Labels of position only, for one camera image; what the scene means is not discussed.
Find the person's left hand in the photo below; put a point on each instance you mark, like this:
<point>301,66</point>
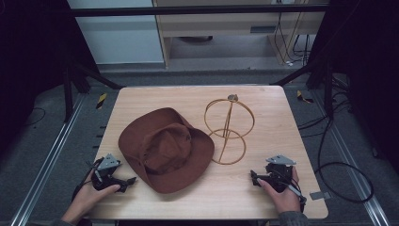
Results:
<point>86,201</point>

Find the person's right hand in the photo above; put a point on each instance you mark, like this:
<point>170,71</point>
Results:
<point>284,197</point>

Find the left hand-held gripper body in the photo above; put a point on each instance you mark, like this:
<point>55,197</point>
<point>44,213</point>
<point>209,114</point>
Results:
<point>108,163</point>

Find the grey tape piece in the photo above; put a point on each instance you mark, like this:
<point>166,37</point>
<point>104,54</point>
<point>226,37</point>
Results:
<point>320,195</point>

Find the black metal stand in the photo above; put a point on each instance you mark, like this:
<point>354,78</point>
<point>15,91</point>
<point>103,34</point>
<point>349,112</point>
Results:
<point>327,91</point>
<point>67,91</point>

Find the aluminium floor rail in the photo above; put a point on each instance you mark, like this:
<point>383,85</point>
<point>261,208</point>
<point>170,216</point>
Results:
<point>351,163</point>
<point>47,163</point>

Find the white cabinet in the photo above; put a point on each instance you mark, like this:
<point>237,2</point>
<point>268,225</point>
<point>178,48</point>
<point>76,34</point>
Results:
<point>119,37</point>

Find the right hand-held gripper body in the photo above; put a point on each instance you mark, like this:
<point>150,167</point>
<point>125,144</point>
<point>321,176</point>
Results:
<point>279,175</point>

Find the black horizontal frame bar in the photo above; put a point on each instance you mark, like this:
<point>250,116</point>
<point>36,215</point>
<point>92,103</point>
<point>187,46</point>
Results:
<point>188,11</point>

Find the yellow black striped marker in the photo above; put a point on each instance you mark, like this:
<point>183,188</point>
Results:
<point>302,97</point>
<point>101,100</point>

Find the brown felt hat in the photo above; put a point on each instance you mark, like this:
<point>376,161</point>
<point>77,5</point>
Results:
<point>166,150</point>

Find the black curtain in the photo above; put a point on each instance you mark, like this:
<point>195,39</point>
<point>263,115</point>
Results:
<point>367,78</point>
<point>28,62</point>

